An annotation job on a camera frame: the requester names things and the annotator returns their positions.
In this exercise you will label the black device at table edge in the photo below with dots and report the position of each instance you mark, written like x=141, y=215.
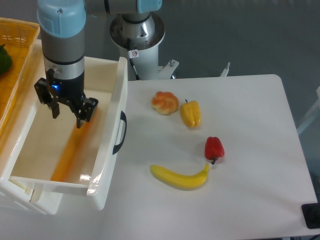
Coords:
x=311, y=215

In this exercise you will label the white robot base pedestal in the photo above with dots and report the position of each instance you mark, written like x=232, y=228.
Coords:
x=138, y=36

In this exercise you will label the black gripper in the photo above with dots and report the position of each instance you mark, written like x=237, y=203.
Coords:
x=52, y=91

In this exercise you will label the red bell pepper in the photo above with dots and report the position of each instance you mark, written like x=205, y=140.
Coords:
x=213, y=149

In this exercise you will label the yellow bell pepper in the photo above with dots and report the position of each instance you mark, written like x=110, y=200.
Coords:
x=190, y=113

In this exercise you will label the yellow banana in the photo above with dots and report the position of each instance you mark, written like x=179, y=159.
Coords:
x=180, y=181

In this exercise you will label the round knotted bread roll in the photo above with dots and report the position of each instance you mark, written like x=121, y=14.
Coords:
x=165, y=103

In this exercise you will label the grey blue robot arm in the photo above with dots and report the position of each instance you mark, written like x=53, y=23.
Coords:
x=62, y=29

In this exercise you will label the white frame at right edge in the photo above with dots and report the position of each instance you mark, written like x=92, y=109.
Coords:
x=310, y=115

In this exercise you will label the orange plastic basket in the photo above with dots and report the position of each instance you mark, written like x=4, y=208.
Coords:
x=19, y=38

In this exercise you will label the white drawer cabinet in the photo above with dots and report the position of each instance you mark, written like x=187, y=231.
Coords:
x=18, y=194

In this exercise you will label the dark blue drawer handle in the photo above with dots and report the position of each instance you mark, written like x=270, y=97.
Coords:
x=121, y=134

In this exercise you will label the open white upper drawer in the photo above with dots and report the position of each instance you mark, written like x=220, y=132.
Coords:
x=92, y=170

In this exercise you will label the green bell pepper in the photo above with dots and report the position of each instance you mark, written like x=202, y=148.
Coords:
x=5, y=60

